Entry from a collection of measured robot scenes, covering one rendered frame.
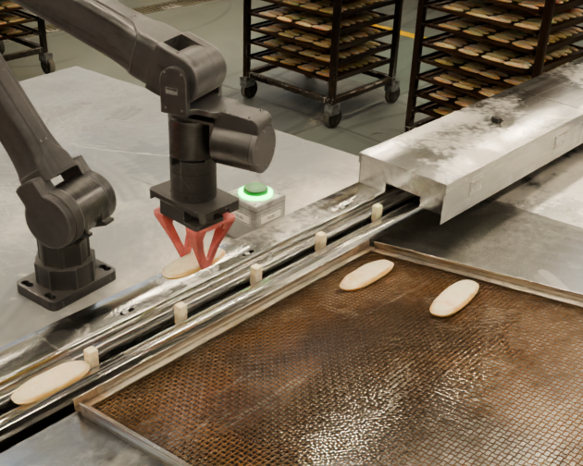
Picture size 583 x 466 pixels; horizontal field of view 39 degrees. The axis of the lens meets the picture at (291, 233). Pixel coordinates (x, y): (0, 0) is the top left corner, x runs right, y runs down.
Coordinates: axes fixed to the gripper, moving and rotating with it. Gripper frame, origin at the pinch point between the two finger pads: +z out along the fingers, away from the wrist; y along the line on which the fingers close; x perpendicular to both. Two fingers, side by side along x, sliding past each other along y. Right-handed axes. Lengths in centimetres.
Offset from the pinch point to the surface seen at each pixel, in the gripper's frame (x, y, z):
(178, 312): 3.4, -0.3, 7.0
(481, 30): -236, 97, 32
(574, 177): -86, -13, 11
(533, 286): -24.5, -35.2, -0.9
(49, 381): 22.9, -0.6, 7.2
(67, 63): -192, 333, 93
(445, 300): -15.0, -28.7, -0.1
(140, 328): 8.3, 1.5, 8.1
